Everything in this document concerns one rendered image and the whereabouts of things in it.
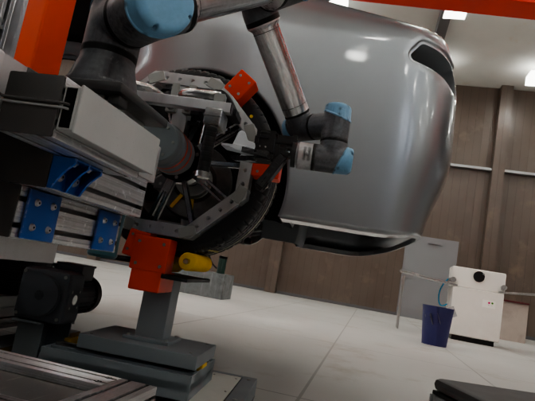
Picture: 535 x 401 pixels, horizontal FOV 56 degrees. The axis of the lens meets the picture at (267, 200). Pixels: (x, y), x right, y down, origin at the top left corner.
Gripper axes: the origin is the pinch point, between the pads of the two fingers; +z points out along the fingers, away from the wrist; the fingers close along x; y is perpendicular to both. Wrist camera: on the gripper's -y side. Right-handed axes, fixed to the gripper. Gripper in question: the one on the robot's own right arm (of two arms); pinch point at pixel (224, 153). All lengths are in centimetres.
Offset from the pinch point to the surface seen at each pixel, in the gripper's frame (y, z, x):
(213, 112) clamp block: 10.8, 4.9, 1.2
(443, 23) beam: 510, -212, -869
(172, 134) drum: 4.9, 18.1, -6.2
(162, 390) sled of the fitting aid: -72, 11, -21
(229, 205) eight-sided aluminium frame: -12.4, 0.1, -20.4
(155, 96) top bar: 14.3, 23.7, -1.9
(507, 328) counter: -81, -430, -975
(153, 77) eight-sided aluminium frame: 26.7, 33.1, -20.8
